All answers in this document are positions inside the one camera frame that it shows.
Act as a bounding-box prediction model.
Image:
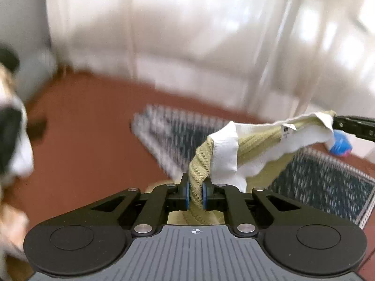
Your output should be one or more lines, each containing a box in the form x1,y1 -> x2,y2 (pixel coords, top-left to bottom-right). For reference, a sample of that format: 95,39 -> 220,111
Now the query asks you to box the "dark patterned rug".
131,105 -> 374,228

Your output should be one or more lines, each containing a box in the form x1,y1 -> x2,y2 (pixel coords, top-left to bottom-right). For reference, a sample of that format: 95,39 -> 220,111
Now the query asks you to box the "olive green knit garment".
168,110 -> 336,225

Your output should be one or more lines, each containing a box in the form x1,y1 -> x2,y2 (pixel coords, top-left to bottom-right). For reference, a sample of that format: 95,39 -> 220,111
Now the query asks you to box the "brown white black clothes pile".
1,45 -> 32,280

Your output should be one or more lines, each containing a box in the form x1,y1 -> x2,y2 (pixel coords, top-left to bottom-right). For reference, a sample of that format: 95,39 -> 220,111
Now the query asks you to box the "blue tissue pack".
325,130 -> 353,157

